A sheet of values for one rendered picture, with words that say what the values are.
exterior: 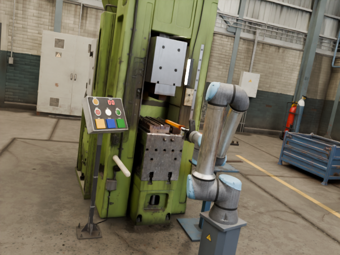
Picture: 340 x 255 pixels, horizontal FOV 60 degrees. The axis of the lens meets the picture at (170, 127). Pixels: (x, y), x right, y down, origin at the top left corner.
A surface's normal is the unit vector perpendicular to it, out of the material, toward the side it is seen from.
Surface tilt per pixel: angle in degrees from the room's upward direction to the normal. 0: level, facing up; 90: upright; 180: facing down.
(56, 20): 90
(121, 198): 90
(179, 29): 90
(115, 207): 90
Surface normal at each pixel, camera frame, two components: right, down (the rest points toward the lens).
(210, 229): -0.80, -0.02
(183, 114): 0.39, 0.22
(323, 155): -0.91, -0.08
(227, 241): 0.58, 0.22
